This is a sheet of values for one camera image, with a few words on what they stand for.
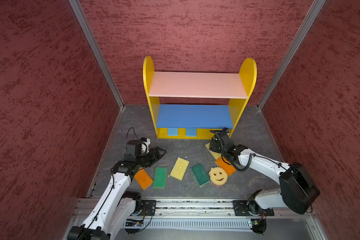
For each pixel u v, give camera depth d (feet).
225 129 2.61
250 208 2.15
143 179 2.73
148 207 2.39
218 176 2.68
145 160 2.23
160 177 2.73
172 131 3.39
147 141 2.49
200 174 2.77
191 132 3.35
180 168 2.85
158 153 2.34
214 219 2.36
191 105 3.97
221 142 2.20
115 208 1.58
